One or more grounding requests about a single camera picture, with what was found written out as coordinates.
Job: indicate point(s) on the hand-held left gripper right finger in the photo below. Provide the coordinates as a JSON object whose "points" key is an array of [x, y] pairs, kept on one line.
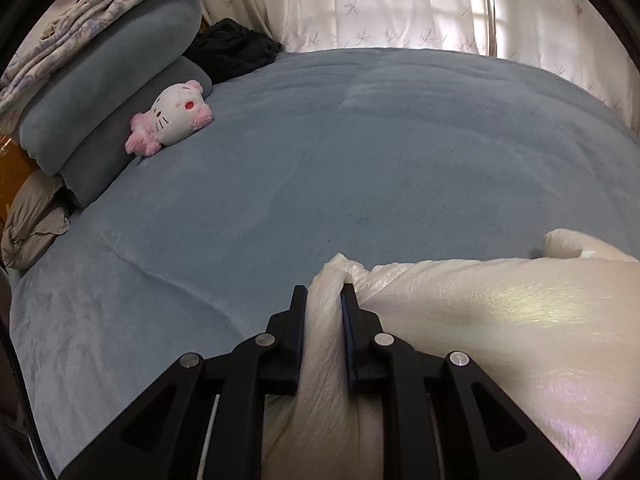
{"points": [[350, 330]]}

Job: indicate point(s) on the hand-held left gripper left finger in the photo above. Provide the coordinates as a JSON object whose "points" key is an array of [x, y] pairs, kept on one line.
{"points": [[295, 325]]}

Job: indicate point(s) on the white shiny puffer jacket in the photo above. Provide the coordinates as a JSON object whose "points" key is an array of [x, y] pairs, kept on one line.
{"points": [[500, 335]]}

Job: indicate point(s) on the pink white cat plush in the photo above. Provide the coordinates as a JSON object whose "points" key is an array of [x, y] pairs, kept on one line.
{"points": [[172, 112]]}

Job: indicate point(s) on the folded blue plush blanket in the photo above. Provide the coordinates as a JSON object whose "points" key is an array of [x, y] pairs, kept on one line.
{"points": [[110, 70], [100, 165]]}

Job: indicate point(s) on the black fuzzy cloth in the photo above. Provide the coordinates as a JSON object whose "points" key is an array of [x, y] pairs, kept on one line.
{"points": [[230, 47]]}

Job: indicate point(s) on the beige crumpled cloth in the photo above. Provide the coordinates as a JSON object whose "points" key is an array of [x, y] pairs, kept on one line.
{"points": [[30, 220]]}

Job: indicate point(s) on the brown wooden headboard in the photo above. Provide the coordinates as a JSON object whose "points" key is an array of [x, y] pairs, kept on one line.
{"points": [[12, 175]]}

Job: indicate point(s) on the white floral curtain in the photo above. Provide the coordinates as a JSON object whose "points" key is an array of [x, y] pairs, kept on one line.
{"points": [[550, 20], [375, 5]]}

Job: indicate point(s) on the purple floral folded blanket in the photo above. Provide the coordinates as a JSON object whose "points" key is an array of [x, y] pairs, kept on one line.
{"points": [[90, 15]]}

